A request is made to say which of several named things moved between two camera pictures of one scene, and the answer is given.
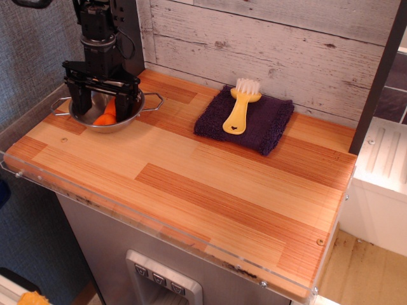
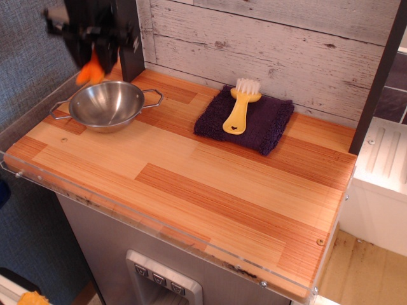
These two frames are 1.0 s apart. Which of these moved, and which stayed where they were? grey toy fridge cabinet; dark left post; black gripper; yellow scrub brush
Moved: black gripper
Stayed: dark left post; yellow scrub brush; grey toy fridge cabinet
